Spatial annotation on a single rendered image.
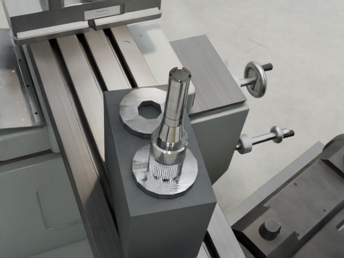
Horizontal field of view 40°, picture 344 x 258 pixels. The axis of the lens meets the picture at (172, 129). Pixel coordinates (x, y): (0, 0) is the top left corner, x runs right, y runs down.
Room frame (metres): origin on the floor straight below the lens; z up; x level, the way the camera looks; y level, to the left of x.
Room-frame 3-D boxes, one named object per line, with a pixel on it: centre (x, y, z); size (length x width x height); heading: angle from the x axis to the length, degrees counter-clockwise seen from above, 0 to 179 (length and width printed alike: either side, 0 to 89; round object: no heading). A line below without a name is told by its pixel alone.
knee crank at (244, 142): (0.93, -0.29, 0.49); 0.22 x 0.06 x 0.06; 120
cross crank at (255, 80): (1.04, -0.20, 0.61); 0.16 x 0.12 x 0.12; 120
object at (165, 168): (0.35, 0.00, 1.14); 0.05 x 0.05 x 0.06
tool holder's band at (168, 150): (0.35, 0.00, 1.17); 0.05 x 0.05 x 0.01
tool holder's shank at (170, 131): (0.35, 0.00, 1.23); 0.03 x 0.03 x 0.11
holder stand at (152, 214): (0.40, 0.02, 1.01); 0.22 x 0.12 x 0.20; 21
